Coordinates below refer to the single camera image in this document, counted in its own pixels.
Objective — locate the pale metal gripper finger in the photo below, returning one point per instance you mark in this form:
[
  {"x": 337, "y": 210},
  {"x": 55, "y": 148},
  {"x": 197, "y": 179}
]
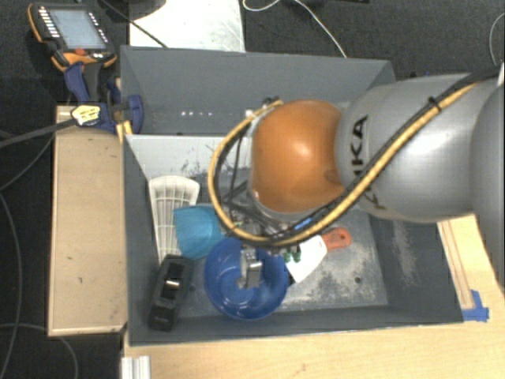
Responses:
[
  {"x": 248, "y": 256},
  {"x": 254, "y": 276}
]

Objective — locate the blue plastic bowl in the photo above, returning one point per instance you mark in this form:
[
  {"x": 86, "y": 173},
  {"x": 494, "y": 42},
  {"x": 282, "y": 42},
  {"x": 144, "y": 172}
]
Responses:
[{"x": 225, "y": 290}]

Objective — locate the teal plastic cup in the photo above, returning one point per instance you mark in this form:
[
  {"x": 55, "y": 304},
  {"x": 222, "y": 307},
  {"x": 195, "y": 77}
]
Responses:
[{"x": 195, "y": 227}]

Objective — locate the black stapler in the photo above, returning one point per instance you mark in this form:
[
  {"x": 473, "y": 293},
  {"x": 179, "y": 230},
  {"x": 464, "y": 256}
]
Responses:
[{"x": 169, "y": 290}]

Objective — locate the white ribbed plastic tray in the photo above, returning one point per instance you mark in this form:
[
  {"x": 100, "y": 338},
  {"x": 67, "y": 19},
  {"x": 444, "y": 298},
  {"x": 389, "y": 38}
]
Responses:
[{"x": 165, "y": 203}]

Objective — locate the grey metal bin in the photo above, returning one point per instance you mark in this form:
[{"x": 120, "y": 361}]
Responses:
[{"x": 189, "y": 89}]

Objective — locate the pale wood board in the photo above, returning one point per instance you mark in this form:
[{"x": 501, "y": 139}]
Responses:
[{"x": 88, "y": 231}]

